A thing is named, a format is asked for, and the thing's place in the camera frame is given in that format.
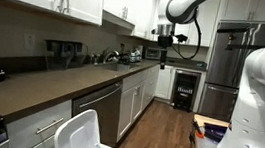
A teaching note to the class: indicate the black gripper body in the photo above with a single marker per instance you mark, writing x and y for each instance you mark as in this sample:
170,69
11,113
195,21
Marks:
165,42

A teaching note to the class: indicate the white bin lid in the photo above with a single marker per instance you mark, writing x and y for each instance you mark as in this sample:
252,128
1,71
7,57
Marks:
77,134

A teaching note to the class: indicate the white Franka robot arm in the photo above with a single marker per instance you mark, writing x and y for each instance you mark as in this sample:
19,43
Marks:
263,99

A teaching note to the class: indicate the black microwave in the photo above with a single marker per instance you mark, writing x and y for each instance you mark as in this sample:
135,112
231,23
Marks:
152,53

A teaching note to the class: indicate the white cabinet beside cooler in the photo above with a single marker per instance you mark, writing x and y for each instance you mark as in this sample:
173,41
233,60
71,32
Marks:
164,82

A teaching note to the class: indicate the dish rack with dishes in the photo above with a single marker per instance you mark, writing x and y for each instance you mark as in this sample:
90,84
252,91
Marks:
133,55

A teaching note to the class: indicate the black wine cooler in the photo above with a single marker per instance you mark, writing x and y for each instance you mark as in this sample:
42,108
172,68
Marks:
185,90

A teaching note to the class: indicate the white lower cabinets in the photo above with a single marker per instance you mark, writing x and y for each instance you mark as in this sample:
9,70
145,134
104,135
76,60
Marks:
135,97

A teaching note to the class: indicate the white upper cabinet row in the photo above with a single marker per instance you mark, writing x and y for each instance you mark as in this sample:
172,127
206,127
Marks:
130,3

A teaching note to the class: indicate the chrome sink faucet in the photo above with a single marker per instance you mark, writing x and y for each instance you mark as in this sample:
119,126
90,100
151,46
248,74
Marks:
109,55

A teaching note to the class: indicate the stainless steel refrigerator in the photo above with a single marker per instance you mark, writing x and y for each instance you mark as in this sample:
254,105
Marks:
227,68

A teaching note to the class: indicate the wooden board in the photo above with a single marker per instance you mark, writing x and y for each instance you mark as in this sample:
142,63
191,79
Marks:
212,121

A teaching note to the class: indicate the orange black clamp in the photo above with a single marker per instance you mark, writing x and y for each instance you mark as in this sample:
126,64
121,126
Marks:
198,132

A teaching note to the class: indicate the stainless steel dishwasher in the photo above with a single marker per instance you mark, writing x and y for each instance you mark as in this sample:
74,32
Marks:
101,114

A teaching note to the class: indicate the dark countertop appliance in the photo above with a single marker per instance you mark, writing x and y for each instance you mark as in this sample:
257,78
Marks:
80,54

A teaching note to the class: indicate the black blue tool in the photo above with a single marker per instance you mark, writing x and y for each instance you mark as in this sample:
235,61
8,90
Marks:
215,131

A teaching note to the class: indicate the white cabinets above refrigerator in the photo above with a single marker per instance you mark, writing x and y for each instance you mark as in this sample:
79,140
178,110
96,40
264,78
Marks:
247,8

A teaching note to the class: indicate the black coffee maker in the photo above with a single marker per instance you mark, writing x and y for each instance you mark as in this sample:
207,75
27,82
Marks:
57,55

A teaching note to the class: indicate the white drawer unit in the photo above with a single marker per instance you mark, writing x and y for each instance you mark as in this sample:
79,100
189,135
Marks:
33,123

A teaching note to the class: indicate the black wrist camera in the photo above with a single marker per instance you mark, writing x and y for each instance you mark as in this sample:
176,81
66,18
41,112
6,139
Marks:
181,38

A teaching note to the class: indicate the white corner wall cabinet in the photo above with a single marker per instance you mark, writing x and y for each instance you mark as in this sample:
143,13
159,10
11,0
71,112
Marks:
206,25

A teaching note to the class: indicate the white wall outlet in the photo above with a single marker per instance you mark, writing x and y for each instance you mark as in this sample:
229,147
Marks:
29,41

